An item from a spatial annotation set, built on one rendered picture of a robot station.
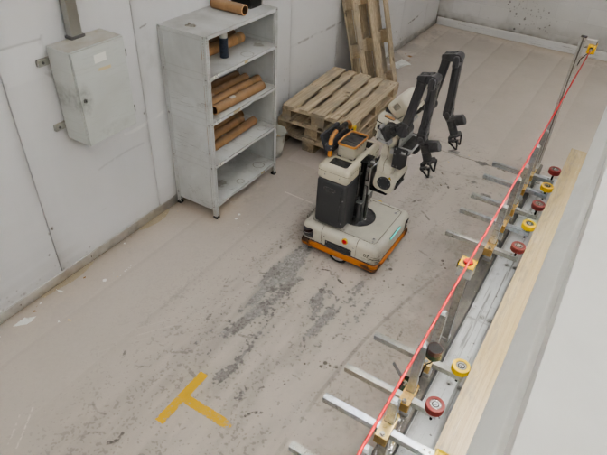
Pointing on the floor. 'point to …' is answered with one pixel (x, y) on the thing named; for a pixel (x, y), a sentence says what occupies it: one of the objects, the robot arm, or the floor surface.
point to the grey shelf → (196, 167)
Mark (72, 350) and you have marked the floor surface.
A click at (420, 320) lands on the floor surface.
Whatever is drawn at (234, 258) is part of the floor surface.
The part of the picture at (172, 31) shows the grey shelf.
